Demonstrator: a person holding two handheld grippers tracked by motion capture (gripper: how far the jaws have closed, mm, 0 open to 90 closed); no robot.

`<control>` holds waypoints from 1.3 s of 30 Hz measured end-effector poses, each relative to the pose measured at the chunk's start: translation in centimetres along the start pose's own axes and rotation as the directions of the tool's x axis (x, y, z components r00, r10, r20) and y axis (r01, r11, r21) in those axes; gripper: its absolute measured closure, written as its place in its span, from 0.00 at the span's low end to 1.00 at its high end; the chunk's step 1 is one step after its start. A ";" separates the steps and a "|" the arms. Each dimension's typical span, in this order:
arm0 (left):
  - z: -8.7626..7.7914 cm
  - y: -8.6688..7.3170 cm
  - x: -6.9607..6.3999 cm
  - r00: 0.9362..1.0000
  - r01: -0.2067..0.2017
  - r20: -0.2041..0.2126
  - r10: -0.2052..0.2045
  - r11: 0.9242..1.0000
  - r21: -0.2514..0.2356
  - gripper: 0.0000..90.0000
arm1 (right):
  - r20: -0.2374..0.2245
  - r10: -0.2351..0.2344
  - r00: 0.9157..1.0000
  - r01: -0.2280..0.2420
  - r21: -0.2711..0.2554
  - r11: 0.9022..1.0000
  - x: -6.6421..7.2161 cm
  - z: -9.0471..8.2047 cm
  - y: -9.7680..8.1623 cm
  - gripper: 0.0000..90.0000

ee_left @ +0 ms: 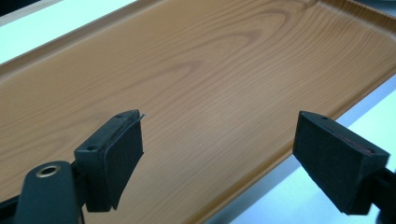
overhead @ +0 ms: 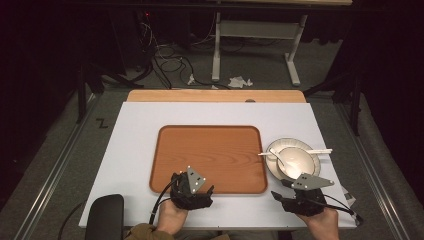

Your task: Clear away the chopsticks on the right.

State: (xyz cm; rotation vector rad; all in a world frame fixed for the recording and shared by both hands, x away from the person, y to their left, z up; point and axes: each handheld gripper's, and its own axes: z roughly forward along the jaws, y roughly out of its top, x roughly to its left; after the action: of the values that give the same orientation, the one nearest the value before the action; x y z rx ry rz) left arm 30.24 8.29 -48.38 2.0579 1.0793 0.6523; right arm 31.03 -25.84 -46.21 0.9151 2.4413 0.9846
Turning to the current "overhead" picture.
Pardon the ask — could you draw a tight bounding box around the brown wooden tray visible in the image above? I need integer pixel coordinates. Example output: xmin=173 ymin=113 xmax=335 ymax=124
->
xmin=149 ymin=124 xmax=269 ymax=195

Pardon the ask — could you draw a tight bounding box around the white board table cover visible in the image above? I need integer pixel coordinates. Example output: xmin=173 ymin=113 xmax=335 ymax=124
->
xmin=78 ymin=101 xmax=357 ymax=231

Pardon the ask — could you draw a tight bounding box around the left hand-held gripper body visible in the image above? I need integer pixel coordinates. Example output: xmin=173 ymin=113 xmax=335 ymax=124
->
xmin=169 ymin=165 xmax=215 ymax=211

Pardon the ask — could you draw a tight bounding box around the white round plate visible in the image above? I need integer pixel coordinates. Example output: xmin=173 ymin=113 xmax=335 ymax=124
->
xmin=265 ymin=137 xmax=322 ymax=183

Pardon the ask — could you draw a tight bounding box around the black padded chair part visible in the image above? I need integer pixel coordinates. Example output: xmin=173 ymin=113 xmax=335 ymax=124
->
xmin=84 ymin=194 xmax=125 ymax=240

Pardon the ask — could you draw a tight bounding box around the crumpled white paper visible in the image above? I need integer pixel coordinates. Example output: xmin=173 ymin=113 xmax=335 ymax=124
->
xmin=227 ymin=75 xmax=254 ymax=90

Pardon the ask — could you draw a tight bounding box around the black metal stand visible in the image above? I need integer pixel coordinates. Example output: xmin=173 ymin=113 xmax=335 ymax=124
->
xmin=302 ymin=70 xmax=365 ymax=137
xmin=75 ymin=62 xmax=135 ymax=125

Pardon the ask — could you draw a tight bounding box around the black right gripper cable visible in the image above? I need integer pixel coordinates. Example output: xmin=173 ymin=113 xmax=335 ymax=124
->
xmin=319 ymin=194 xmax=365 ymax=227

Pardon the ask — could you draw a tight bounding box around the tangle of floor cables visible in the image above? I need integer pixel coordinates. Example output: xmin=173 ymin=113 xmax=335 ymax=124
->
xmin=137 ymin=12 xmax=232 ymax=91

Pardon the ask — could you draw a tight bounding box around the white chopstick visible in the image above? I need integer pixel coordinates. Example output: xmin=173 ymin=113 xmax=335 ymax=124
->
xmin=258 ymin=148 xmax=333 ymax=156
xmin=258 ymin=149 xmax=333 ymax=157

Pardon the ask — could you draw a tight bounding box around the small paper label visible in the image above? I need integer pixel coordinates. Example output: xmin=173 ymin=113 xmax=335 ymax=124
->
xmin=341 ymin=187 xmax=357 ymax=208

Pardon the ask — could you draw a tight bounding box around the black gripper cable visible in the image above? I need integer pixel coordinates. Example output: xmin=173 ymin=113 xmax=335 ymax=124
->
xmin=148 ymin=179 xmax=175 ymax=225
xmin=319 ymin=194 xmax=365 ymax=227

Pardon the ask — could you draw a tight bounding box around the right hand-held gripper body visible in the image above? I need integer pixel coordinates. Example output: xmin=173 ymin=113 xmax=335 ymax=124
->
xmin=282 ymin=172 xmax=336 ymax=217

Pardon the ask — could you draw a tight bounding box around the person's left hand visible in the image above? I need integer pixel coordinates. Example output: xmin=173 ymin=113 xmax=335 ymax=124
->
xmin=156 ymin=199 xmax=190 ymax=236

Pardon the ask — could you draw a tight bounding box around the metal floor rail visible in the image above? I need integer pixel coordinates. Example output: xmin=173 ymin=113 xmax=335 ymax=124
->
xmin=12 ymin=94 xmax=102 ymax=240
xmin=334 ymin=102 xmax=415 ymax=240

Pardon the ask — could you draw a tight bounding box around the white metal desk frame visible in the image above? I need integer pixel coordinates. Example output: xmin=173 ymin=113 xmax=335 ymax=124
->
xmin=211 ymin=10 xmax=310 ymax=87

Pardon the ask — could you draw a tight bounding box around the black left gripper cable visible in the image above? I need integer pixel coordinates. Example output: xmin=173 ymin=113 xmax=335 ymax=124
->
xmin=148 ymin=179 xmax=175 ymax=225

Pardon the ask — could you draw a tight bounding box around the thin black floor cable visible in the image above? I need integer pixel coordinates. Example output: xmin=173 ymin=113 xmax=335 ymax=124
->
xmin=57 ymin=200 xmax=85 ymax=240

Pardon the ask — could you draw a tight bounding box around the white ceramic spoon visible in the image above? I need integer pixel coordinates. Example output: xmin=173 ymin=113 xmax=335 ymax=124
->
xmin=268 ymin=148 xmax=288 ymax=168

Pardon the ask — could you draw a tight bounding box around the person's right hand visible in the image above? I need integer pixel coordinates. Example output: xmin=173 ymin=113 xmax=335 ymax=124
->
xmin=296 ymin=207 xmax=340 ymax=240

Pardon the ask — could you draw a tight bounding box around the white ceramic bowl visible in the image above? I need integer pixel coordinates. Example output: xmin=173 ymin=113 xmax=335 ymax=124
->
xmin=276 ymin=146 xmax=316 ymax=180

